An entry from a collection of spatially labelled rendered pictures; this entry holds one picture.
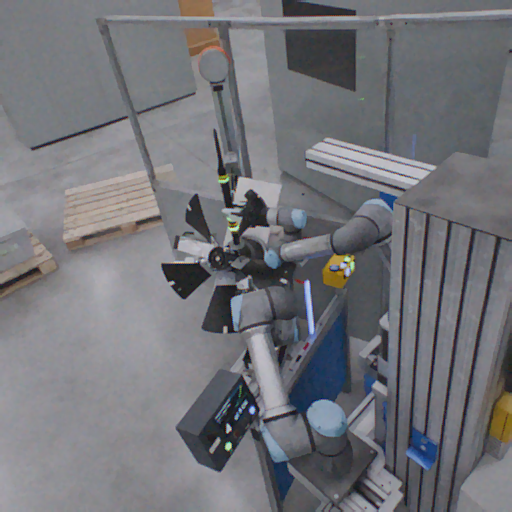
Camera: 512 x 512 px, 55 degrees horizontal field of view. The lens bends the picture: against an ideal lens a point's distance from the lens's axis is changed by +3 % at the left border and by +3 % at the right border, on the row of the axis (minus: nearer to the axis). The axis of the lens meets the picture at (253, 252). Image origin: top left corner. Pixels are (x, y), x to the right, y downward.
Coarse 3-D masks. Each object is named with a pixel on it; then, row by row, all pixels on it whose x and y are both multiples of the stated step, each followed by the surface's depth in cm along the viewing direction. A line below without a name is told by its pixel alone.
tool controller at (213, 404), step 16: (208, 384) 170; (224, 384) 167; (240, 384) 168; (208, 400) 164; (224, 400) 162; (240, 400) 168; (192, 416) 160; (208, 416) 158; (224, 416) 162; (240, 416) 168; (192, 432) 155; (208, 432) 156; (240, 432) 169; (192, 448) 162; (208, 448) 157; (224, 448) 162; (208, 464) 162; (224, 464) 163
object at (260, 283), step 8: (248, 264) 225; (256, 264) 224; (264, 264) 224; (288, 264) 221; (248, 272) 221; (256, 272) 220; (264, 272) 220; (272, 272) 219; (280, 272) 219; (256, 280) 217; (264, 280) 217; (272, 280) 216; (280, 280) 216; (288, 280) 215; (264, 288) 214
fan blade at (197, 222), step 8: (192, 200) 238; (192, 208) 240; (200, 208) 234; (192, 216) 243; (200, 216) 235; (192, 224) 247; (200, 224) 238; (200, 232) 244; (208, 232) 233; (208, 240) 239
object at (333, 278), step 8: (336, 256) 239; (344, 256) 238; (352, 256) 237; (328, 264) 235; (336, 264) 234; (344, 264) 233; (328, 272) 231; (336, 272) 229; (344, 272) 230; (328, 280) 234; (336, 280) 231; (344, 280) 233
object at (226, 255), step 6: (216, 246) 227; (222, 246) 227; (228, 246) 237; (210, 252) 229; (216, 252) 227; (222, 252) 226; (228, 252) 225; (234, 252) 231; (240, 252) 233; (210, 258) 229; (222, 258) 225; (228, 258) 224; (234, 258) 228; (210, 264) 228; (216, 264) 227; (222, 264) 226; (228, 264) 225; (216, 270) 226; (222, 270) 226; (228, 270) 229; (234, 270) 234
